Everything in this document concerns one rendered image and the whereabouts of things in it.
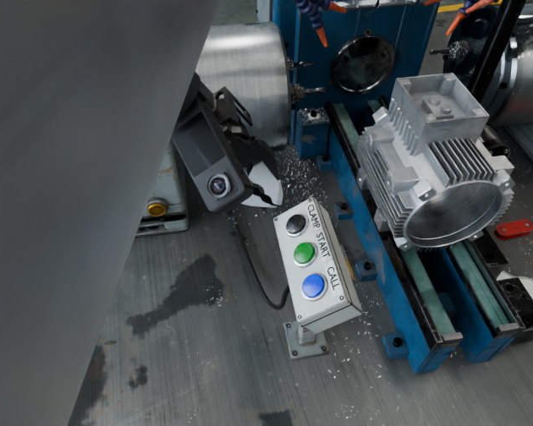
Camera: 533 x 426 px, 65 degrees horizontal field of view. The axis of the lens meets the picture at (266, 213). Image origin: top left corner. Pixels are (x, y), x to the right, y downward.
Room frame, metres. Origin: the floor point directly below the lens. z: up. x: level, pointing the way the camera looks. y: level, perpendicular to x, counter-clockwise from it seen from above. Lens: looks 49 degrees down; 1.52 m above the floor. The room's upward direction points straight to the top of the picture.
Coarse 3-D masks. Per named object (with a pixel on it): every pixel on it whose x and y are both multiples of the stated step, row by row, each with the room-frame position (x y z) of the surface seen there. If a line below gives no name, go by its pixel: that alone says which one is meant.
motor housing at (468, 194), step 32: (384, 160) 0.51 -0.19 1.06; (416, 160) 0.49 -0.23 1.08; (448, 160) 0.46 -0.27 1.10; (480, 160) 0.46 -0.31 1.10; (384, 192) 0.47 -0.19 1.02; (448, 192) 0.53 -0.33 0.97; (480, 192) 0.49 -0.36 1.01; (512, 192) 0.45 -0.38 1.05; (416, 224) 0.47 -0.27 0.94; (448, 224) 0.47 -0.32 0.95; (480, 224) 0.45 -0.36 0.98
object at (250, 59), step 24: (240, 24) 0.78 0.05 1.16; (264, 24) 0.77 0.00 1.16; (216, 48) 0.69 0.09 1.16; (240, 48) 0.69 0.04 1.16; (264, 48) 0.69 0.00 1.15; (216, 72) 0.65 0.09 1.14; (240, 72) 0.65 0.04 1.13; (264, 72) 0.66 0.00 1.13; (288, 72) 0.67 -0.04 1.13; (240, 96) 0.63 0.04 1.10; (264, 96) 0.63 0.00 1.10; (288, 96) 0.64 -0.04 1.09; (264, 120) 0.62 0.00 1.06; (288, 120) 0.63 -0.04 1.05; (288, 144) 0.67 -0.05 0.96
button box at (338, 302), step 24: (288, 216) 0.39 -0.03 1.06; (312, 216) 0.37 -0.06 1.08; (288, 240) 0.35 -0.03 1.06; (312, 240) 0.34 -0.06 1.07; (336, 240) 0.36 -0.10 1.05; (288, 264) 0.32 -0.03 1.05; (312, 264) 0.30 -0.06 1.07; (336, 264) 0.30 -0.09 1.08; (336, 288) 0.26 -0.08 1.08; (312, 312) 0.24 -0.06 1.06; (336, 312) 0.24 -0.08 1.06; (360, 312) 0.25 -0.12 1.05
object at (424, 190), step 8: (376, 112) 0.61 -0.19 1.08; (384, 112) 0.60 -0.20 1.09; (376, 120) 0.59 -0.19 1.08; (384, 120) 0.59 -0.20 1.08; (504, 176) 0.44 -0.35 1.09; (416, 184) 0.43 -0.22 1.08; (424, 184) 0.43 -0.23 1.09; (432, 184) 0.44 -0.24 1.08; (504, 184) 0.44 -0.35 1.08; (512, 184) 0.44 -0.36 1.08; (416, 192) 0.42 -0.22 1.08; (424, 192) 0.42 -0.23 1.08; (432, 192) 0.42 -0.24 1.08; (424, 200) 0.42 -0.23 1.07; (480, 232) 0.44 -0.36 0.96; (400, 240) 0.42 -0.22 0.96; (472, 240) 0.44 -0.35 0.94; (400, 248) 0.42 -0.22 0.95; (408, 248) 0.42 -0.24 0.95
